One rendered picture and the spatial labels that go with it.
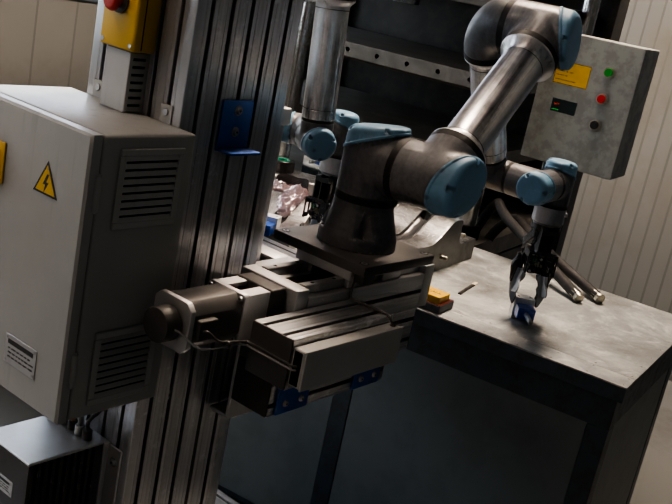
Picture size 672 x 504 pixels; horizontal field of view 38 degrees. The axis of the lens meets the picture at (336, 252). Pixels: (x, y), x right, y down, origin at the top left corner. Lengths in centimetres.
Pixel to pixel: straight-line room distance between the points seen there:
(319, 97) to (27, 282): 85
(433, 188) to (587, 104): 146
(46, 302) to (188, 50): 46
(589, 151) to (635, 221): 175
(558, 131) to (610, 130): 16
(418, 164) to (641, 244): 318
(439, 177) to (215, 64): 42
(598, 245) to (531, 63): 305
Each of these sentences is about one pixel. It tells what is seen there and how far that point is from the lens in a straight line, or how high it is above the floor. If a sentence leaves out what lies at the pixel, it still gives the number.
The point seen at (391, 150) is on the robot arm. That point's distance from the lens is 177.
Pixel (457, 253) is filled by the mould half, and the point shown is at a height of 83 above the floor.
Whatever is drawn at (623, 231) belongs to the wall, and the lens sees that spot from 487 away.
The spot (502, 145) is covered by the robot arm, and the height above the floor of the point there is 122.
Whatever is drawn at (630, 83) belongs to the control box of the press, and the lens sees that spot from 309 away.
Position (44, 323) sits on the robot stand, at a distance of 161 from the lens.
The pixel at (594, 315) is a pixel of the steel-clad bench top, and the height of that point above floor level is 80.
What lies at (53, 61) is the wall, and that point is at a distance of 495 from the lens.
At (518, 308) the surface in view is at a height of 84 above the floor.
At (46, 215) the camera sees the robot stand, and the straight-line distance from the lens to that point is 157.
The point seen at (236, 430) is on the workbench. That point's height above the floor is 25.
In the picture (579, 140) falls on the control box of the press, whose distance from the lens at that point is 313.
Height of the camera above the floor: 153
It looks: 16 degrees down
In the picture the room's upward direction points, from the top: 12 degrees clockwise
